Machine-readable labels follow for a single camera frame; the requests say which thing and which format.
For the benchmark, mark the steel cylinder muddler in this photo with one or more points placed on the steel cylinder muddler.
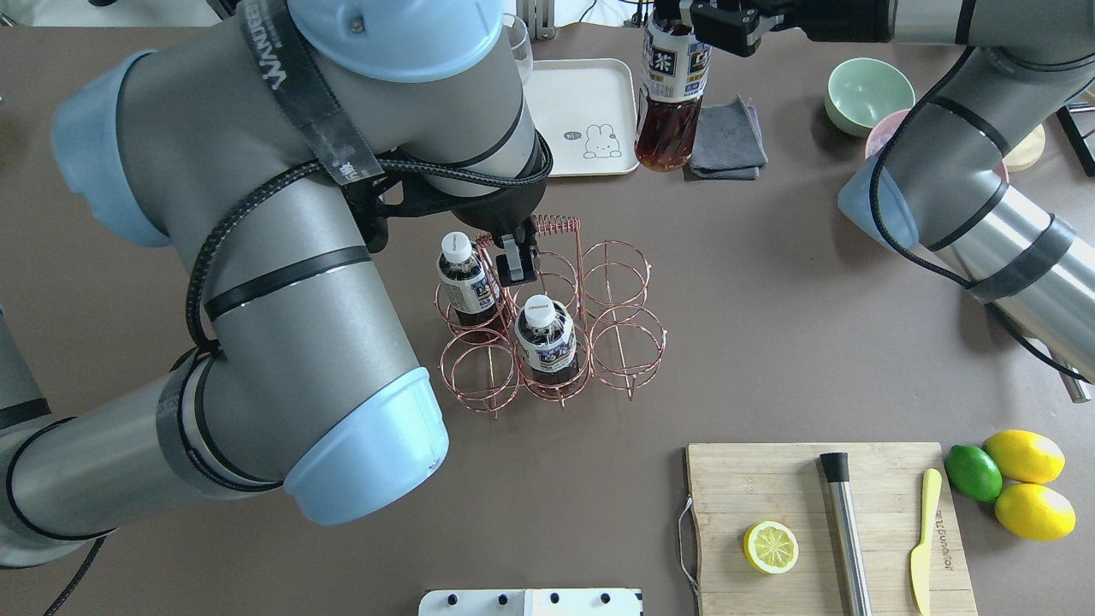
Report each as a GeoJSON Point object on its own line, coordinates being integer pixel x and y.
{"type": "Point", "coordinates": [835, 466]}

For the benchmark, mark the grey folded cloth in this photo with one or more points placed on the grey folded cloth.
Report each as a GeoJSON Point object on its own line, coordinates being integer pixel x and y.
{"type": "Point", "coordinates": [728, 143]}

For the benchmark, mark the bamboo cutting board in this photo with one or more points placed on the bamboo cutting board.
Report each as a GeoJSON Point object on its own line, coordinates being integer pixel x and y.
{"type": "Point", "coordinates": [732, 486]}

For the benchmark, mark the pink bowl of ice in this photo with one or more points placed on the pink bowl of ice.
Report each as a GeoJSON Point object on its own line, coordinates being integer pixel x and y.
{"type": "Point", "coordinates": [883, 132]}

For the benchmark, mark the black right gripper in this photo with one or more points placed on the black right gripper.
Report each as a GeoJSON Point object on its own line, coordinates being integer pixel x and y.
{"type": "Point", "coordinates": [843, 19]}

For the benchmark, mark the wooden cup tree stand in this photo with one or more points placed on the wooden cup tree stand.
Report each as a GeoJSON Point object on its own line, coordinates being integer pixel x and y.
{"type": "Point", "coordinates": [1027, 153]}

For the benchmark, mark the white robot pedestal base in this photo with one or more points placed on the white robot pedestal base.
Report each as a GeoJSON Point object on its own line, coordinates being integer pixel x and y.
{"type": "Point", "coordinates": [599, 600]}

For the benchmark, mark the tea bottle front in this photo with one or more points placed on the tea bottle front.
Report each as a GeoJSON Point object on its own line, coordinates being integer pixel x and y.
{"type": "Point", "coordinates": [543, 329]}

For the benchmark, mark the yellow plastic knife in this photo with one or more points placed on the yellow plastic knife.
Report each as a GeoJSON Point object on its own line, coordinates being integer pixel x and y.
{"type": "Point", "coordinates": [921, 555]}

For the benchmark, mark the copper wire bottle basket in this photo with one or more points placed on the copper wire bottle basket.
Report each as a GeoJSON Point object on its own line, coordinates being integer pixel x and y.
{"type": "Point", "coordinates": [583, 320]}

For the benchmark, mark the green empty bowl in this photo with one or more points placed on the green empty bowl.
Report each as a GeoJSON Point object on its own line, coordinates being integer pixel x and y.
{"type": "Point", "coordinates": [862, 91]}

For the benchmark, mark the whole yellow lemon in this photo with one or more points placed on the whole yellow lemon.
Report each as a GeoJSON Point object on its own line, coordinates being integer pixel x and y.
{"type": "Point", "coordinates": [1026, 456]}

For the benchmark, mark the green lime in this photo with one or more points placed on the green lime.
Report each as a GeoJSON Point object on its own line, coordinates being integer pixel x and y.
{"type": "Point", "coordinates": [973, 473]}

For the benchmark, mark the clear wine glass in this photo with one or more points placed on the clear wine glass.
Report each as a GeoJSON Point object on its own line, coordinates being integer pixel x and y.
{"type": "Point", "coordinates": [518, 37]}

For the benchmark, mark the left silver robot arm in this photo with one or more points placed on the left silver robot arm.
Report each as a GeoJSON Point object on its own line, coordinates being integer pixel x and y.
{"type": "Point", "coordinates": [269, 152]}

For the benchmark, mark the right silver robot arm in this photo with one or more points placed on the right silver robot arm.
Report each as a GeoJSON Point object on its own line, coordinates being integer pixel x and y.
{"type": "Point", "coordinates": [933, 194]}

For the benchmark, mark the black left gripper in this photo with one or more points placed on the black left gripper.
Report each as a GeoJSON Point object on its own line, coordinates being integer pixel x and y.
{"type": "Point", "coordinates": [497, 210]}

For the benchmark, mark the cream serving tray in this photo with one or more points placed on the cream serving tray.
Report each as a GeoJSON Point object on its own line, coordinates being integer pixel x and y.
{"type": "Point", "coordinates": [586, 111]}

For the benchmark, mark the yellow lemon half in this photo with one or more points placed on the yellow lemon half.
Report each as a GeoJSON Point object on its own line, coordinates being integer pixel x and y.
{"type": "Point", "coordinates": [771, 547]}

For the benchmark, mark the tea bottle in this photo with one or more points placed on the tea bottle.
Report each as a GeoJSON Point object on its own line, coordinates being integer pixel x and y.
{"type": "Point", "coordinates": [468, 289]}
{"type": "Point", "coordinates": [543, 329]}
{"type": "Point", "coordinates": [672, 82]}

